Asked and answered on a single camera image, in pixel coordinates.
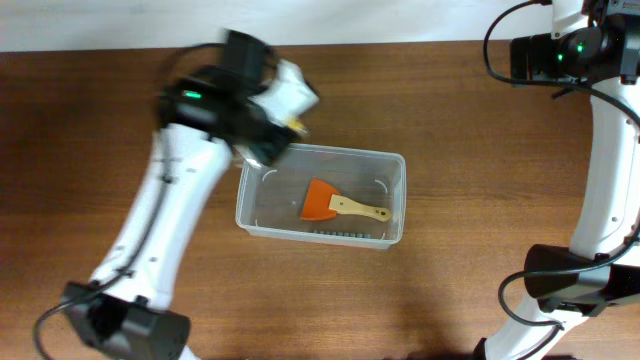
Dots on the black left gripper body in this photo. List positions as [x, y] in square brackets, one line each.
[276, 137]

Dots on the clear case coloured bits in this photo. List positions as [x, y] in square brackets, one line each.
[263, 143]

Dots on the orange scraper wooden handle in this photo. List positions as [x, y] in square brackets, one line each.
[324, 202]

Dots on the clear plastic container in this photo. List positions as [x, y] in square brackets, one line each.
[270, 199]

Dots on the orange socket bit rail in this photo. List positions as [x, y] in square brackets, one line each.
[342, 234]

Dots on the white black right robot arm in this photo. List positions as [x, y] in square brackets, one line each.
[593, 47]

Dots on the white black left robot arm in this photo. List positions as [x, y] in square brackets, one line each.
[248, 105]

